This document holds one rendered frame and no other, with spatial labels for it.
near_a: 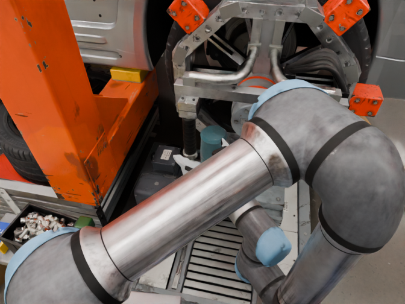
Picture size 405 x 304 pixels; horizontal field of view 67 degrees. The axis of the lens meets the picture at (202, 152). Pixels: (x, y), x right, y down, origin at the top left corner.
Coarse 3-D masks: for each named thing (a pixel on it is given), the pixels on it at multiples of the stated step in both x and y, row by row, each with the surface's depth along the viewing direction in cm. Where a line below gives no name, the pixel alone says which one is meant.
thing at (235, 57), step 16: (288, 32) 91; (224, 48) 99; (320, 48) 92; (192, 64) 106; (208, 64) 127; (240, 64) 102; (304, 80) 102; (320, 80) 100; (208, 112) 116; (224, 112) 122
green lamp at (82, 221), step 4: (80, 216) 87; (80, 220) 86; (84, 220) 86; (88, 220) 86; (92, 220) 87; (76, 224) 85; (80, 224) 85; (84, 224) 85; (88, 224) 86; (92, 224) 88; (80, 228) 85
